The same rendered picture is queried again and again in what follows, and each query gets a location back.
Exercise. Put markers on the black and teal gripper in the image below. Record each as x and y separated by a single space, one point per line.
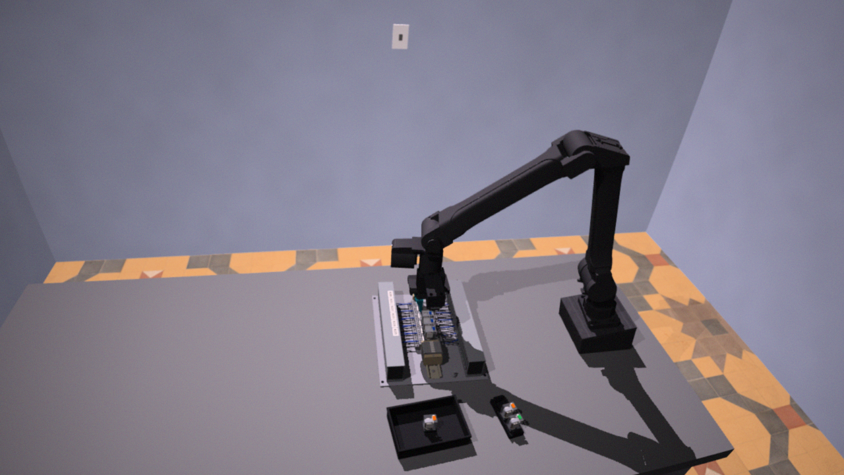
419 297

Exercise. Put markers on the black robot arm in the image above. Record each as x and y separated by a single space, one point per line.
569 156

